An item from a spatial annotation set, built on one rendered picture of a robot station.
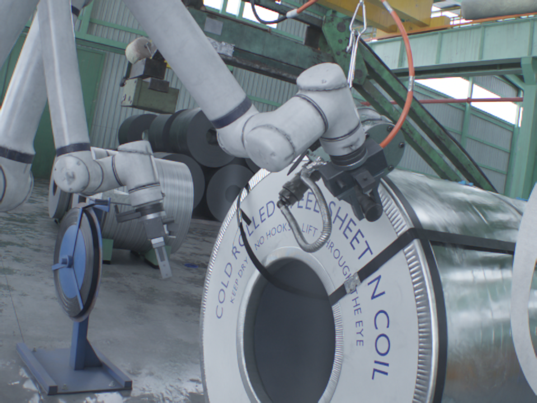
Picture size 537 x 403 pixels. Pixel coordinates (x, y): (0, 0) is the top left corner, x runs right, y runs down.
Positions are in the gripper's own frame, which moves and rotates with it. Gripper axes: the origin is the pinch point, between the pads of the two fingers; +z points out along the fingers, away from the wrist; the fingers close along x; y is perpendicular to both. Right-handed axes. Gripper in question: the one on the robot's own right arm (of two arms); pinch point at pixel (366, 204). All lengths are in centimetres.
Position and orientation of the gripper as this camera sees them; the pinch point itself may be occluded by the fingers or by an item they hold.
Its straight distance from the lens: 115.9
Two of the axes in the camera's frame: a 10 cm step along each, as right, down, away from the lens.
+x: 8.7, -4.9, 0.4
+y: 3.3, 5.1, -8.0
